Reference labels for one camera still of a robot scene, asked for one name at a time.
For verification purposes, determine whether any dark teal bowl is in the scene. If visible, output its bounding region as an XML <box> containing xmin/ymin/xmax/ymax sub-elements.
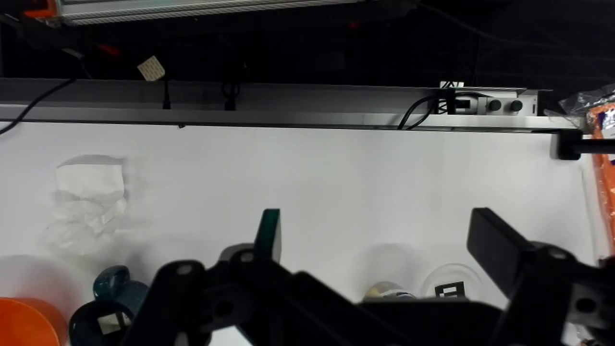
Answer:
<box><xmin>68</xmin><ymin>296</ymin><xmax>147</xmax><ymax>346</ymax></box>

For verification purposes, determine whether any crumpled clear plastic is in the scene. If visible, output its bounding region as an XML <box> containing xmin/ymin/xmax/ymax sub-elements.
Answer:
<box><xmin>41</xmin><ymin>154</ymin><xmax>141</xmax><ymax>256</ymax></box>

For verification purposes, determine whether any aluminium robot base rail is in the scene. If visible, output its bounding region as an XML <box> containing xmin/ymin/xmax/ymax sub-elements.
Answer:
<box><xmin>57</xmin><ymin>0</ymin><xmax>368</xmax><ymax>27</ymax></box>

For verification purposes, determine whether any clear plastic bowl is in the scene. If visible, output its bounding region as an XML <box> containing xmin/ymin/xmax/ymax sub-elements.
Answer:
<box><xmin>354</xmin><ymin>244</ymin><xmax>422</xmax><ymax>304</ymax></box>

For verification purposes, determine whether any orange bowl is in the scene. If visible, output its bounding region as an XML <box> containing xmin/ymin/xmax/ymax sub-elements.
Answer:
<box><xmin>0</xmin><ymin>296</ymin><xmax>70</xmax><ymax>346</ymax></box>

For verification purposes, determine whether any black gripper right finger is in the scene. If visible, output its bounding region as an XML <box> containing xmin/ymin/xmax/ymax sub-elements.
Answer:
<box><xmin>468</xmin><ymin>208</ymin><xmax>615</xmax><ymax>346</ymax></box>

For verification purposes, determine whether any orange package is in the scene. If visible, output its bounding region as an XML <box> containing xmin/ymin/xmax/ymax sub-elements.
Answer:
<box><xmin>583</xmin><ymin>85</ymin><xmax>615</xmax><ymax>258</ymax></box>

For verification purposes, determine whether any black clamp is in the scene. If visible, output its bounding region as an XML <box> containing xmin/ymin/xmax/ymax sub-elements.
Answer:
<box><xmin>554</xmin><ymin>131</ymin><xmax>615</xmax><ymax>162</ymax></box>

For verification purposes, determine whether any thin black cable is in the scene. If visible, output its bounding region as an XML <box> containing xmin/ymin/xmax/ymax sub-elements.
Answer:
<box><xmin>0</xmin><ymin>60</ymin><xmax>89</xmax><ymax>137</ymax></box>

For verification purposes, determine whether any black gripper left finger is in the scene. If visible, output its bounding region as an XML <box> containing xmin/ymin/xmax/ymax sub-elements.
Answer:
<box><xmin>124</xmin><ymin>208</ymin><xmax>387</xmax><ymax>346</ymax></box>

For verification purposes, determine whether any orange tool handle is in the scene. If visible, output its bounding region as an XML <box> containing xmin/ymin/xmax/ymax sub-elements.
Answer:
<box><xmin>18</xmin><ymin>0</ymin><xmax>62</xmax><ymax>21</ymax></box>

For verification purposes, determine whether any black cable with plug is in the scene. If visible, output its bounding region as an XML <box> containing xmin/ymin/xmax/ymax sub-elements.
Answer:
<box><xmin>397</xmin><ymin>87</ymin><xmax>476</xmax><ymax>131</ymax></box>

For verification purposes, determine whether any teal mug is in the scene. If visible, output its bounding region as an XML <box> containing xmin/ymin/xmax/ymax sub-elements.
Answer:
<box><xmin>93</xmin><ymin>264</ymin><xmax>153</xmax><ymax>316</ymax></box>

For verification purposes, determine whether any small paper tag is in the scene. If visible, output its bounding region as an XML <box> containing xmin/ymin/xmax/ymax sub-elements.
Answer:
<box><xmin>137</xmin><ymin>54</ymin><xmax>168</xmax><ymax>85</ymax></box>

